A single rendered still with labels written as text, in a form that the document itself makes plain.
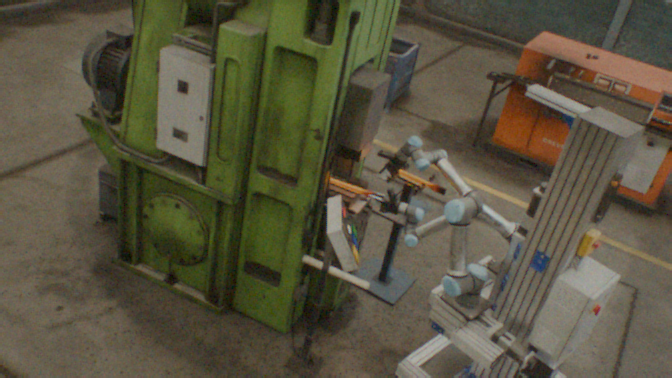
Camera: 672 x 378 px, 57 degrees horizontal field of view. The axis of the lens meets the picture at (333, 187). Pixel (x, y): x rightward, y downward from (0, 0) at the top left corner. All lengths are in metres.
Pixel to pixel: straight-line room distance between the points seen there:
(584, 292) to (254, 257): 2.03
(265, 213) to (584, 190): 1.87
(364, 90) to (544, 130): 3.95
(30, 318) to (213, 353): 1.18
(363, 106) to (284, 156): 0.55
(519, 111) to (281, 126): 4.08
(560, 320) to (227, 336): 2.09
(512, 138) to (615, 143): 4.26
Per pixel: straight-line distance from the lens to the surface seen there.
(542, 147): 7.31
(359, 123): 3.64
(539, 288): 3.58
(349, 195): 3.98
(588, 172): 3.24
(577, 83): 6.88
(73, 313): 4.46
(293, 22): 3.36
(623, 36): 11.02
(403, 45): 8.26
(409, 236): 3.85
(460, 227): 3.35
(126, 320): 4.39
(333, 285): 4.30
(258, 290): 4.24
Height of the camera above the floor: 3.07
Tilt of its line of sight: 31 degrees down
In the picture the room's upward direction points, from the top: 12 degrees clockwise
